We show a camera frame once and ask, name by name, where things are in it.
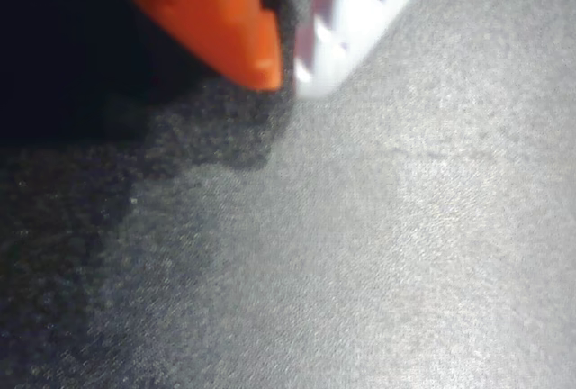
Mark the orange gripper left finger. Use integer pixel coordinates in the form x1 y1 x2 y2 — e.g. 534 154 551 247
107 0 284 92

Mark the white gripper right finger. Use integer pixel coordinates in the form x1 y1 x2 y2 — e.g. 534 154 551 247
293 0 447 102

